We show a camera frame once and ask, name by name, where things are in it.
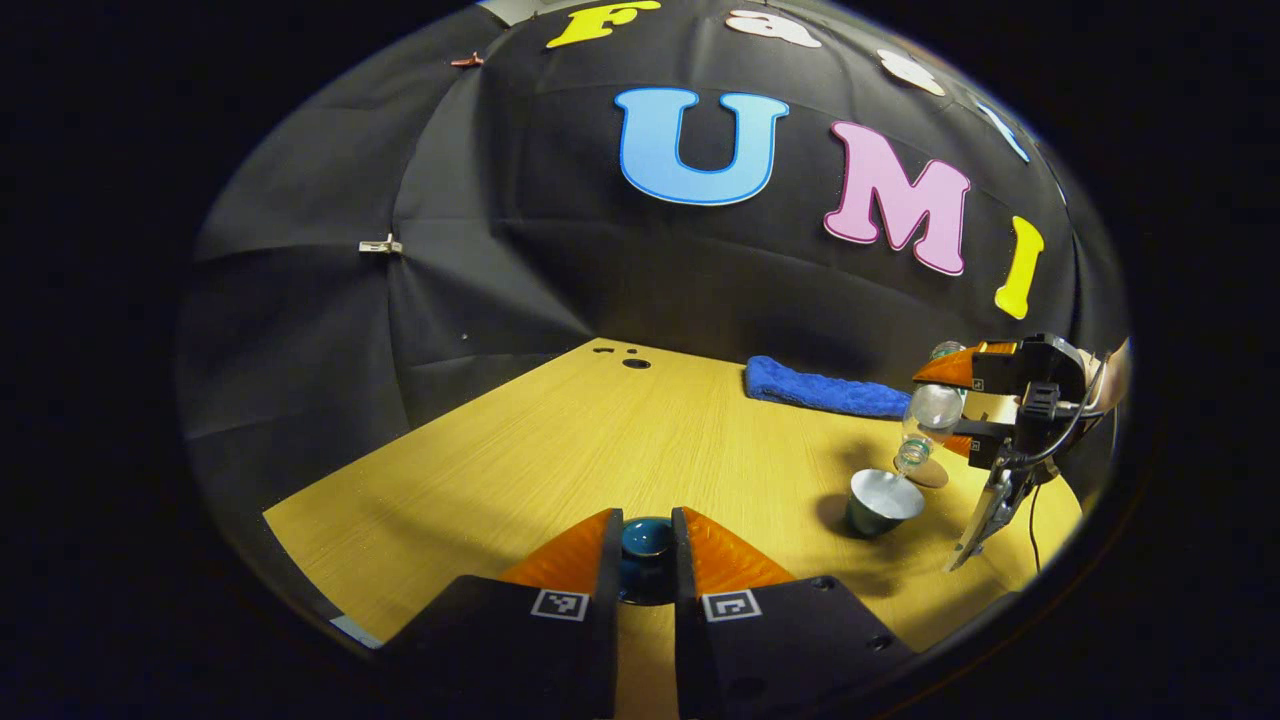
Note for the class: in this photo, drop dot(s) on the dark teal teacup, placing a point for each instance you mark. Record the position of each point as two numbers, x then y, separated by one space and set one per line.
880 505

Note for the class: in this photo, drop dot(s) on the black backdrop cloth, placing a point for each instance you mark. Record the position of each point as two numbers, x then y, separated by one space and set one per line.
500 250

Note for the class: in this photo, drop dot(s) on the copper clip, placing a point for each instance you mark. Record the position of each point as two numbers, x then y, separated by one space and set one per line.
467 60

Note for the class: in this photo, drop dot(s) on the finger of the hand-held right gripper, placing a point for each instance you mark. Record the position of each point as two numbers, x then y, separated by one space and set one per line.
985 440
955 368

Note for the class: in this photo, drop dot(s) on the clear plastic water bottle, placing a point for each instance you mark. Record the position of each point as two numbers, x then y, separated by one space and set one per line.
935 408

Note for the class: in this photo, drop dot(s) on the dark teal teacup lid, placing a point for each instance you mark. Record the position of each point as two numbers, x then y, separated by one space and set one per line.
647 545

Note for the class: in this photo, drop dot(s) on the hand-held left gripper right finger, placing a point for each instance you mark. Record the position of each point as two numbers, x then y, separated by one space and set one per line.
685 620

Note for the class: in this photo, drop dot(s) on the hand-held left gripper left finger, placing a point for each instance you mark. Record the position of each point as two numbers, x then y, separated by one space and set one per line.
608 620

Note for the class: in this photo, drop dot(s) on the silver clip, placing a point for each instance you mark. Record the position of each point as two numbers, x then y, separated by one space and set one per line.
381 245

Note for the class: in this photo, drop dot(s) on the blue towel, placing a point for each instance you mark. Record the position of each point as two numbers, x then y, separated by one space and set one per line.
820 388

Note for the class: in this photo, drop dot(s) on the round brown coaster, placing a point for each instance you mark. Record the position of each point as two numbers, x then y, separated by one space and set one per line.
928 474

